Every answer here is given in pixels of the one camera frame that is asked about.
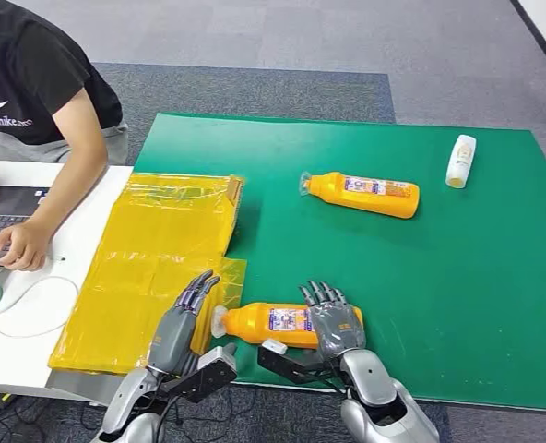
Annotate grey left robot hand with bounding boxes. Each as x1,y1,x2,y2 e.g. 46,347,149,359
147,269,221,378

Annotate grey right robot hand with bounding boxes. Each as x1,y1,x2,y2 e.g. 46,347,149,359
299,281,367,363

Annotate orange bottle with clear cap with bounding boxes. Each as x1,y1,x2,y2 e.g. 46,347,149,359
299,171,421,220
210,302,364,351

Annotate white plastic bottle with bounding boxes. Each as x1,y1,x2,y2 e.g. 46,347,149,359
445,134,477,189

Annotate yellow wrapped cardboard box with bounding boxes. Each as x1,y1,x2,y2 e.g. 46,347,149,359
48,172,248,376

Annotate green mat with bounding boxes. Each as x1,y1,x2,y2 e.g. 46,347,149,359
133,112,546,413

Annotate person's left hand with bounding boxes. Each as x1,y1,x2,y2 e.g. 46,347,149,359
0,221,51,273

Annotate black laptop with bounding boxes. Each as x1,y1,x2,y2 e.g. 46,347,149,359
0,185,51,268

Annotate person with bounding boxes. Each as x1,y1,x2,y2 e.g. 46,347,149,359
0,0,130,273

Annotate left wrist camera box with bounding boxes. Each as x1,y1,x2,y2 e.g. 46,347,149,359
197,343,238,387

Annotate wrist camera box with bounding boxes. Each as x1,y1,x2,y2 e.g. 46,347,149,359
257,339,304,385
197,343,238,387

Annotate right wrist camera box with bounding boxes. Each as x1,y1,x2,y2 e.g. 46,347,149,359
257,339,304,385

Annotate white mouse cable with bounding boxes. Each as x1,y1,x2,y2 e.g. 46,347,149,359
0,275,80,340

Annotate black floor cables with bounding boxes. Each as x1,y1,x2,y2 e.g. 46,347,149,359
0,392,43,443

